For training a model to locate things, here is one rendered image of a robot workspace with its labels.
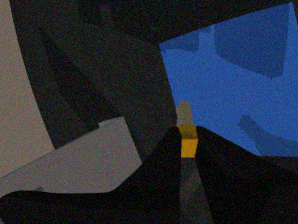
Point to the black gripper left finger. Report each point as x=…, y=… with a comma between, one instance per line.
x=150, y=195

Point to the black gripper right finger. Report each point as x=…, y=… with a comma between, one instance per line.
x=242, y=188

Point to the blue square mat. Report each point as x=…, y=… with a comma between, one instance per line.
x=241, y=79

